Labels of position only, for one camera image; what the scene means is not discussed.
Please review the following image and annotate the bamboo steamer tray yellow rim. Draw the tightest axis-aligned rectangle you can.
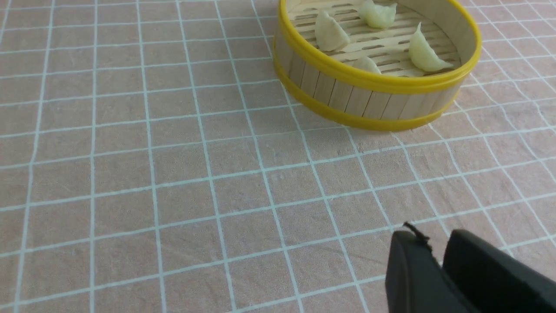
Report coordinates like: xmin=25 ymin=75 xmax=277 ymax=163
xmin=273 ymin=0 xmax=481 ymax=132

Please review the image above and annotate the pink grid tablecloth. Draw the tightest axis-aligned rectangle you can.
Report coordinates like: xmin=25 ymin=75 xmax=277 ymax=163
xmin=0 ymin=0 xmax=555 ymax=313

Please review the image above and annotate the pale dumpling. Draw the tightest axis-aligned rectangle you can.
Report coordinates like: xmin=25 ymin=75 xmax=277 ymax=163
xmin=358 ymin=0 xmax=397 ymax=29
xmin=353 ymin=56 xmax=381 ymax=74
xmin=408 ymin=22 xmax=453 ymax=73

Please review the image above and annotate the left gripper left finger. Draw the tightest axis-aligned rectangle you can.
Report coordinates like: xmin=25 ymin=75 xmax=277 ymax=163
xmin=385 ymin=222 xmax=478 ymax=313

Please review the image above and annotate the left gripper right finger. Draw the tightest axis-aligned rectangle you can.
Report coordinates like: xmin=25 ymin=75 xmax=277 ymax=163
xmin=443 ymin=229 xmax=556 ymax=313

